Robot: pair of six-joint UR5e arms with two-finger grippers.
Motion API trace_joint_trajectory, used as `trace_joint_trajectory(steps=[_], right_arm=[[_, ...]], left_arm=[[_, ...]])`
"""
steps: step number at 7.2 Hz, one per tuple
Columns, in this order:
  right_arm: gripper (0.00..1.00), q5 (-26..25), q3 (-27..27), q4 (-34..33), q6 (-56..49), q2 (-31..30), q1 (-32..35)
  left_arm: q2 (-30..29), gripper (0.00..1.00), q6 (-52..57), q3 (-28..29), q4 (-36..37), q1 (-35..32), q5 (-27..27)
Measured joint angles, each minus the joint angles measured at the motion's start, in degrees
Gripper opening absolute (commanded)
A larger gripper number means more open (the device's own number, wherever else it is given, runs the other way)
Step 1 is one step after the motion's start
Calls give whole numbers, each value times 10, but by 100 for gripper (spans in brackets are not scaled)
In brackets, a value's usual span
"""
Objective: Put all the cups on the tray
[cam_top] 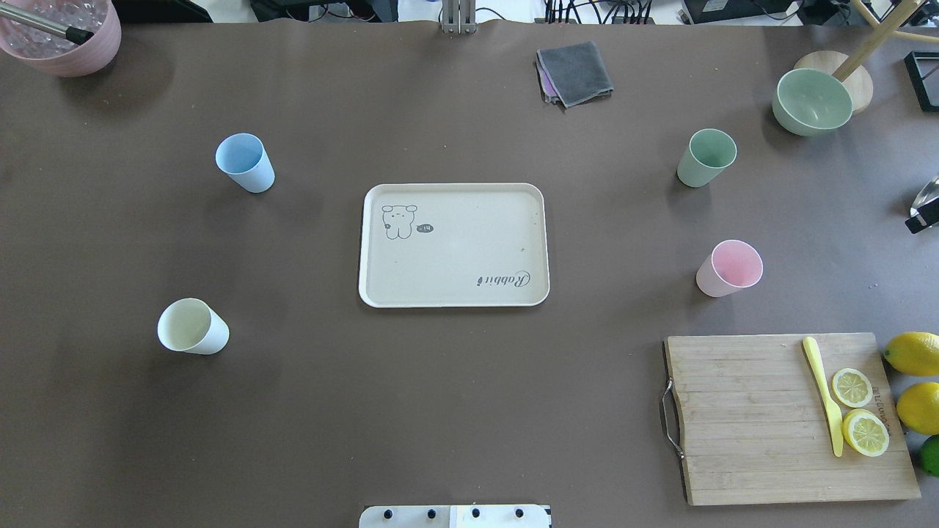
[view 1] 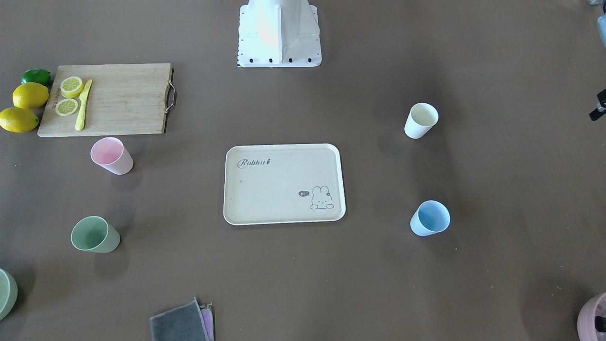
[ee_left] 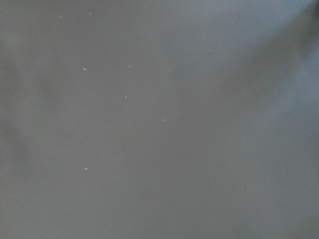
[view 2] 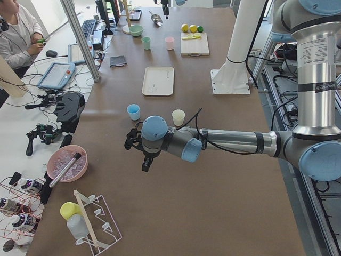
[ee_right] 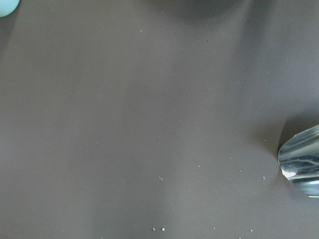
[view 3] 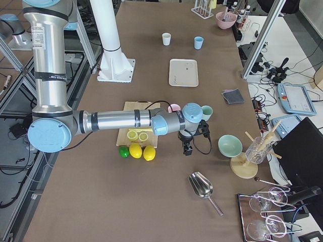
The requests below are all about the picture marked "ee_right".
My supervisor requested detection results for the green bowl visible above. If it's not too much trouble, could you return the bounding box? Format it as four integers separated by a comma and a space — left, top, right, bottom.
0, 0, 20, 17

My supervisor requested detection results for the metal scoop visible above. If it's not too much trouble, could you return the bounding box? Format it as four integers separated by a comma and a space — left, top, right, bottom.
278, 125, 319, 198

